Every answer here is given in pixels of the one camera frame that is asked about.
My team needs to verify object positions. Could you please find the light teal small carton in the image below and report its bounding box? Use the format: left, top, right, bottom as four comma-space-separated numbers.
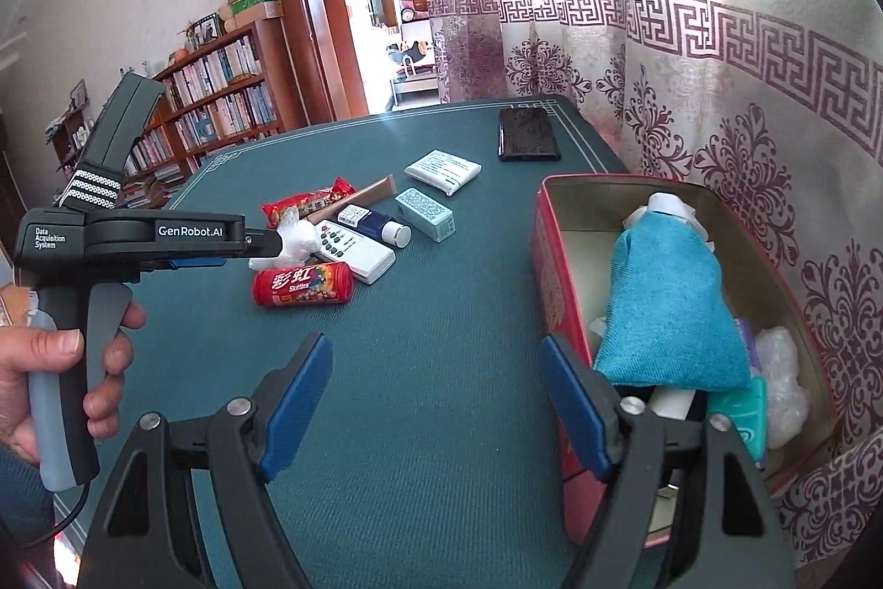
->
395, 188, 456, 243

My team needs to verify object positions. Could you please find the clear plastic bag bundle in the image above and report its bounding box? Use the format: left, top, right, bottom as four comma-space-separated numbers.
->
754, 326, 810, 450

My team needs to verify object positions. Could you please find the red snack packet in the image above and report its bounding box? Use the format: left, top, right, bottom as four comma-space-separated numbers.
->
260, 178, 356, 229

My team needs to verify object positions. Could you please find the black smartphone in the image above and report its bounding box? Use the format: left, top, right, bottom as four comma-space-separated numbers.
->
497, 106, 561, 161

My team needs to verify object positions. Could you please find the teal dental floss box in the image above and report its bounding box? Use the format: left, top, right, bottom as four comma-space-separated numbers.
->
706, 375, 768, 468

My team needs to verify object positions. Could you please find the patterned white purple curtain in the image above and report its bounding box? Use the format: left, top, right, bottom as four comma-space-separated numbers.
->
429, 0, 881, 568

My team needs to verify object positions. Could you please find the person's left hand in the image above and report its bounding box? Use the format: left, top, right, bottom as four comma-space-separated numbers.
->
0, 299, 148, 468

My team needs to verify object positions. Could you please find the wooden bookshelf with books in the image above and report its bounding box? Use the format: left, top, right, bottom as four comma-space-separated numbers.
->
118, 19, 307, 208

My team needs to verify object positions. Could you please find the teal cloth pouch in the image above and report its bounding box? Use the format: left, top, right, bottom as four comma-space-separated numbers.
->
593, 192, 751, 393

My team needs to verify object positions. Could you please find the navy blue small bottle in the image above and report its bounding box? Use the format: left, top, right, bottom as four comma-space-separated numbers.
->
337, 203, 412, 250

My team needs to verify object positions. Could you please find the white cream tube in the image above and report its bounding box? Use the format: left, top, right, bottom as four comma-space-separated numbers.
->
648, 387, 696, 420

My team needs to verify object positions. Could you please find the red candy canister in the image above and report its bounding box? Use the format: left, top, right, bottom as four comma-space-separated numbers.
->
252, 262, 355, 308

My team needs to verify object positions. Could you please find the white plastic bag knot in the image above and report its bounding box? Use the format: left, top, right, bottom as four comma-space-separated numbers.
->
248, 208, 319, 272

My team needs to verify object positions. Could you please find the white tissue pack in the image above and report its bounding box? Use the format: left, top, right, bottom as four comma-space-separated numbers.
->
404, 150, 482, 197

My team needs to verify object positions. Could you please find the red cookie tin box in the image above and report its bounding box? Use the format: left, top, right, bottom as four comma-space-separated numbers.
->
528, 172, 840, 552

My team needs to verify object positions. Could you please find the purple trash bag roll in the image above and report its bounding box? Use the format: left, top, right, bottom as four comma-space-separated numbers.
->
735, 319, 762, 376

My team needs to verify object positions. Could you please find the white remote control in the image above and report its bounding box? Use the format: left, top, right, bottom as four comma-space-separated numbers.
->
316, 221, 395, 284

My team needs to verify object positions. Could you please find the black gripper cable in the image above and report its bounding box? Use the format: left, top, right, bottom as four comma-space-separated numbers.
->
19, 478, 93, 550

